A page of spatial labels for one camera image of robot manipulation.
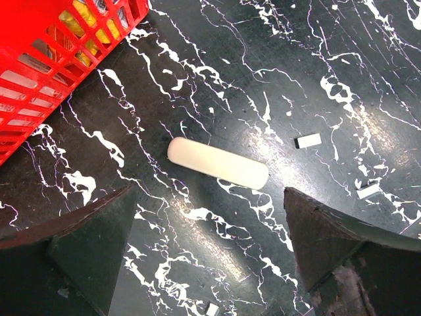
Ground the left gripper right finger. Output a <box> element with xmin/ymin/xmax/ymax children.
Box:
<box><xmin>284</xmin><ymin>187</ymin><xmax>420</xmax><ymax>315</ymax></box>

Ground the yellow orange snack box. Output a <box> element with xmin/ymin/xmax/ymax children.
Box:
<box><xmin>59</xmin><ymin>0</ymin><xmax>121</xmax><ymax>66</ymax></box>

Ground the pale green stapler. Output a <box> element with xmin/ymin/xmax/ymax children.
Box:
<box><xmin>167</xmin><ymin>137</ymin><xmax>269</xmax><ymax>190</ymax></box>

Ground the red plastic shopping basket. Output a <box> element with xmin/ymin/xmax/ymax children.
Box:
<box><xmin>1</xmin><ymin>1</ymin><xmax>149</xmax><ymax>163</ymax></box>

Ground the black marble pattern mat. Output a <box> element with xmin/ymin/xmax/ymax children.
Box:
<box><xmin>1</xmin><ymin>1</ymin><xmax>420</xmax><ymax>315</ymax></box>

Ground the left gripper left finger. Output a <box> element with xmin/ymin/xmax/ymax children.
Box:
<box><xmin>1</xmin><ymin>186</ymin><xmax>137</xmax><ymax>315</ymax></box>

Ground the white staple strip piece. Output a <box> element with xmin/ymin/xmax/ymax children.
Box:
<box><xmin>295</xmin><ymin>133</ymin><xmax>322</xmax><ymax>149</ymax></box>

